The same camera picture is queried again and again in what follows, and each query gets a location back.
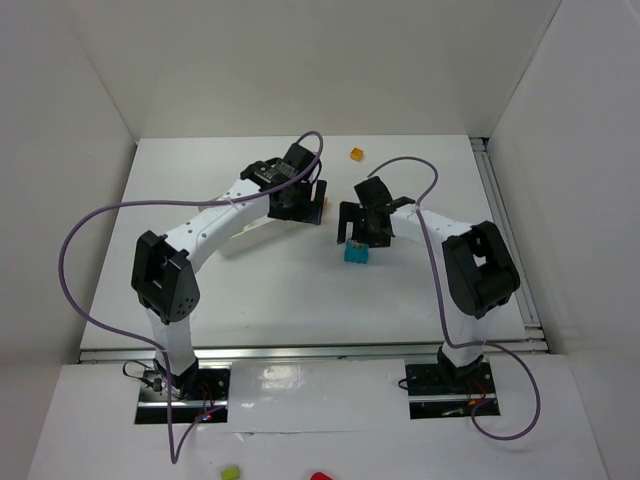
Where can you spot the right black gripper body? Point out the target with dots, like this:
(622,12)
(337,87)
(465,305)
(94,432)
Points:
(367,220)

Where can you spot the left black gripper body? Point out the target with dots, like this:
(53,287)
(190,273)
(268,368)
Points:
(304,209)

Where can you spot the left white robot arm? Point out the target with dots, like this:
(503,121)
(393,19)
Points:
(165,266)

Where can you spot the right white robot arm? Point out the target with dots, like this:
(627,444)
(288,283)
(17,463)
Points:
(474,273)

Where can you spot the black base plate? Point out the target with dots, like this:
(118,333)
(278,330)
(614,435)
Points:
(432,396)
(206,397)

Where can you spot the green lego on front ledge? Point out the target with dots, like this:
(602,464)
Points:
(230,473)

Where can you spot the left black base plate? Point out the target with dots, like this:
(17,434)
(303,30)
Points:
(206,397)

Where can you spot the red object at front edge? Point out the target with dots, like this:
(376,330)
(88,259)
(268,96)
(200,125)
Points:
(320,476)

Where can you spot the aluminium rail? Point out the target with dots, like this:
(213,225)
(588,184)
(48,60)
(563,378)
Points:
(526,303)
(271,353)

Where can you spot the aluminium front rail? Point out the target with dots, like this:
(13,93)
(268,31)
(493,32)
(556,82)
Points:
(271,353)

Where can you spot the large teal printed lego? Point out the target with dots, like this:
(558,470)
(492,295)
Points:
(356,252)

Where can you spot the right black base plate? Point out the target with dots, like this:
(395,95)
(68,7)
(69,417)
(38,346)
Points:
(432,396)

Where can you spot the white three-compartment tray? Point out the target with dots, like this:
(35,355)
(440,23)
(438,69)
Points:
(240,235)

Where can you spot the aluminium right rail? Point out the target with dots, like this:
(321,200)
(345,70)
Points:
(526,303)

